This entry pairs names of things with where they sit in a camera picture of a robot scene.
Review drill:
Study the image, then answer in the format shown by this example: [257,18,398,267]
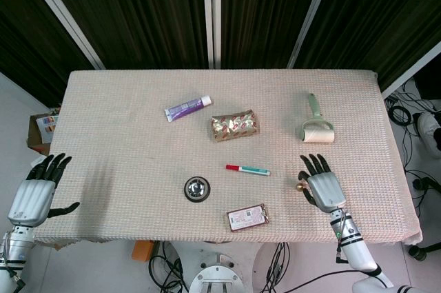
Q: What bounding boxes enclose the orange box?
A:
[132,240,154,262]

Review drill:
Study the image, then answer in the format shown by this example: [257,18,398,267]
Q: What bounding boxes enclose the purple toothpaste tube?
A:
[164,95,213,123]

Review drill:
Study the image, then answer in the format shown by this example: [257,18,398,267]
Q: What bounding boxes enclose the black floor cables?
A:
[384,79,441,204]

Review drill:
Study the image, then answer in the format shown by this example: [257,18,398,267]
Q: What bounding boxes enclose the black cable bundle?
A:
[147,241,190,293]

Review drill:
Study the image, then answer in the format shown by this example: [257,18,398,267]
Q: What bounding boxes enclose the white shoe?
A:
[416,110,441,152]

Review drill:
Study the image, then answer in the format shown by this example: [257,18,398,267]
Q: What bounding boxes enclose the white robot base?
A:
[161,240,290,293]

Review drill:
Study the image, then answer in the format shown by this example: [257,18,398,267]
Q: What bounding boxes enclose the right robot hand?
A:
[297,153,347,214]

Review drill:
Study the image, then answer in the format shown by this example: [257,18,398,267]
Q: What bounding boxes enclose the green lint roller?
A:
[296,92,336,145]

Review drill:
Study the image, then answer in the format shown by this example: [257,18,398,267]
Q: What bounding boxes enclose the cardboard box with papers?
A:
[26,106,62,156]

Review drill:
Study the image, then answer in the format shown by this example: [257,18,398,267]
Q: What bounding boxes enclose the black chair base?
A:
[408,175,441,259]

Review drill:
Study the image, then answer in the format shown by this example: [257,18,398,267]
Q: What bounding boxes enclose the gold foil wrapped package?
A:
[210,108,260,142]

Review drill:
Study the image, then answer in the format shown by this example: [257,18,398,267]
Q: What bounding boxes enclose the beige woven tablecloth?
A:
[32,69,424,246]

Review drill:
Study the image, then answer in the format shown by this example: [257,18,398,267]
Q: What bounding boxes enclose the red and green marker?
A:
[225,163,271,176]

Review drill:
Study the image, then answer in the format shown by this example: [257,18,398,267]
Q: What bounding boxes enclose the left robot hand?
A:
[7,153,81,228]

